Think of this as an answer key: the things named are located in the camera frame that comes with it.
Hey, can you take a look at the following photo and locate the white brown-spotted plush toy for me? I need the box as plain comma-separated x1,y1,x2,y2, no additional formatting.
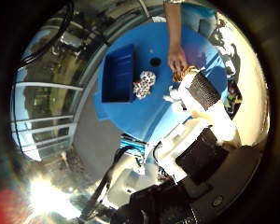
133,70,158,100

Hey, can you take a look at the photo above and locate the dark blue plastic container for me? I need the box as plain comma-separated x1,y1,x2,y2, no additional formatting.
101,44,136,104

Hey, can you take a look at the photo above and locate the colourful toy pile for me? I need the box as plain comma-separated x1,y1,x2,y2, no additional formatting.
224,77,243,117

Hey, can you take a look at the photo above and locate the white framed glass window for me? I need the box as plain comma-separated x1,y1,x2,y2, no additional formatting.
10,81,86,162

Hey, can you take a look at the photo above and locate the blue table support frame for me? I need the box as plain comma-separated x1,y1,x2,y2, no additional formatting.
119,133,147,158

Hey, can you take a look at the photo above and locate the thick black looped cable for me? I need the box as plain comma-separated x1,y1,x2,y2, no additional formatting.
19,0,76,68

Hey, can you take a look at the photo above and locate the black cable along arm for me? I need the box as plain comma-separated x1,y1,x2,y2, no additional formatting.
79,145,142,222

